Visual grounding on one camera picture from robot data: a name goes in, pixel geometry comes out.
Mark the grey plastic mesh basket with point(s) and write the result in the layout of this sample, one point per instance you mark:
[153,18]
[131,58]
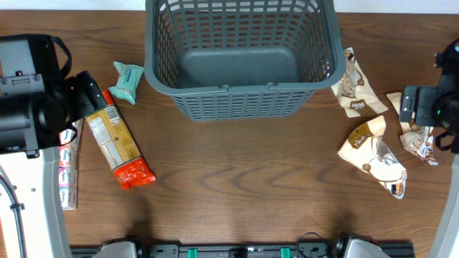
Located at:
[230,59]

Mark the teal snack packet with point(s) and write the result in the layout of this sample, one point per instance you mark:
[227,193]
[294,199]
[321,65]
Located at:
[128,80]

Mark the brown white snack bag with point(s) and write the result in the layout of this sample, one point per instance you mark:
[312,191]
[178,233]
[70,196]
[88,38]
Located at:
[365,149]
[353,91]
[419,141]

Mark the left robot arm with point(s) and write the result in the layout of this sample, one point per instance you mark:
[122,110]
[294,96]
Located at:
[39,100]

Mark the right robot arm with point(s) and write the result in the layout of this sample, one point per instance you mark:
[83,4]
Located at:
[438,107]

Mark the orange cracker package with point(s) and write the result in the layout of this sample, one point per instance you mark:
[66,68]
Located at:
[118,146]

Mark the Kleenex tissue multipack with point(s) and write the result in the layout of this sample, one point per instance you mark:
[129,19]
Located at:
[68,168]

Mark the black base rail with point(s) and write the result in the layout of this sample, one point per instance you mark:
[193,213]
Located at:
[308,245]

